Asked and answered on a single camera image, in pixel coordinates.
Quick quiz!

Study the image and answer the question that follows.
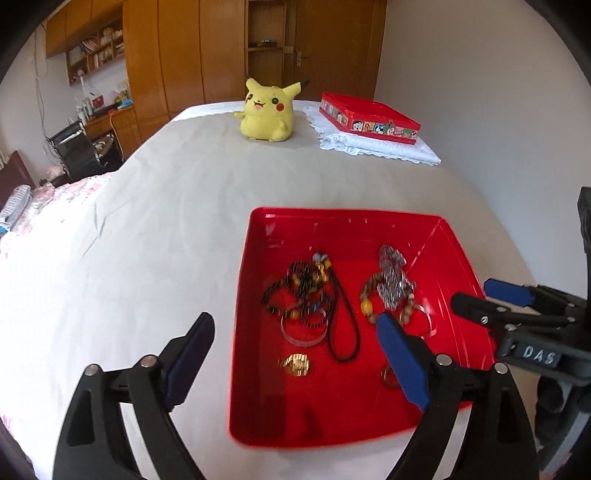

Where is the brown and turquoise bead string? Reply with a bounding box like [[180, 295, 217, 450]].
[[360, 272, 416, 326]]

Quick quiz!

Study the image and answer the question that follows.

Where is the white folded towel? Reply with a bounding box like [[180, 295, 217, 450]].
[[303, 106, 441, 166]]

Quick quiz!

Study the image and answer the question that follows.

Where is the metal wristwatch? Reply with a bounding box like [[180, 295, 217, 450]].
[[277, 353, 311, 377]]

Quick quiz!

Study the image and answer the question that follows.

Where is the silver chain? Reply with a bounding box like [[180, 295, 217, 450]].
[[376, 244, 416, 310]]

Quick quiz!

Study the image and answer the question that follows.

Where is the silver bangle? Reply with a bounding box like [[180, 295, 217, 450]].
[[280, 311, 328, 347]]

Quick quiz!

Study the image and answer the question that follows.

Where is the black office chair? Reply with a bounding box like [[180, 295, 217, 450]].
[[48, 119, 123, 183]]

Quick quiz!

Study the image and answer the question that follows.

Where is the dark bead necklace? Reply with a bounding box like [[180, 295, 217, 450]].
[[261, 261, 333, 328]]

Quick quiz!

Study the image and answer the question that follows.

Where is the blue white striped cloth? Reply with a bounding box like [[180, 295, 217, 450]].
[[0, 185, 32, 228]]

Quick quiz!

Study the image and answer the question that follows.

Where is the wooden door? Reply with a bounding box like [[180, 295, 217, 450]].
[[281, 0, 387, 103]]

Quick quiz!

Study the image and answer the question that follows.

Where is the red plastic tray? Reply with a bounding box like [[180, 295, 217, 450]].
[[228, 207, 502, 449]]

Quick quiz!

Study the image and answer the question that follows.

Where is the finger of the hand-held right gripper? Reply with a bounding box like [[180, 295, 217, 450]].
[[484, 278, 579, 309], [451, 292, 568, 336]]

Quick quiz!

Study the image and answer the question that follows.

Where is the dark wooden headboard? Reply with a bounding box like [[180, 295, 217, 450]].
[[0, 150, 37, 213]]

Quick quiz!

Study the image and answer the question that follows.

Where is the red cartoon tin box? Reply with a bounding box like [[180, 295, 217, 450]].
[[320, 92, 422, 147]]

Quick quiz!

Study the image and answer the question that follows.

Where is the black cord necklace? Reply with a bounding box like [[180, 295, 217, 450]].
[[318, 251, 362, 363]]

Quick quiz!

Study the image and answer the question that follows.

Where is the colourful bead bracelet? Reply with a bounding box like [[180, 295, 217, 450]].
[[286, 263, 331, 326]]

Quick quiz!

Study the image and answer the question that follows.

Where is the thin silver ring bracelet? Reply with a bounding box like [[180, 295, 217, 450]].
[[406, 298, 438, 340]]

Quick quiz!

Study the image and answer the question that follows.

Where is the pink floral bedsheet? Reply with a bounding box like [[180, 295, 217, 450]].
[[0, 173, 116, 259]]

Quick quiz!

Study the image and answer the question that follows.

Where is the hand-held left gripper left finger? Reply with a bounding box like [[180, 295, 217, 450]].
[[52, 312, 216, 480]]

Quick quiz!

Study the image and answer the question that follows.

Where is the wooden wall bookshelf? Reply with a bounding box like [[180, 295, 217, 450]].
[[45, 0, 127, 86]]

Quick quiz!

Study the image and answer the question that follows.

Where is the wooden wardrobe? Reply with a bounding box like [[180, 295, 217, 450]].
[[122, 0, 284, 139]]

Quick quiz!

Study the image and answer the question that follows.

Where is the yellow plush toy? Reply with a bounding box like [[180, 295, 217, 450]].
[[232, 76, 311, 143]]

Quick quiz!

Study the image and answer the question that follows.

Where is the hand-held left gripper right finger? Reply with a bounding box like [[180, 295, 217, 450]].
[[375, 312, 541, 480]]

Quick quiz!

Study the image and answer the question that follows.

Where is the cluttered wooden desk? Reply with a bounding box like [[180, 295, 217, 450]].
[[76, 80, 141, 158]]

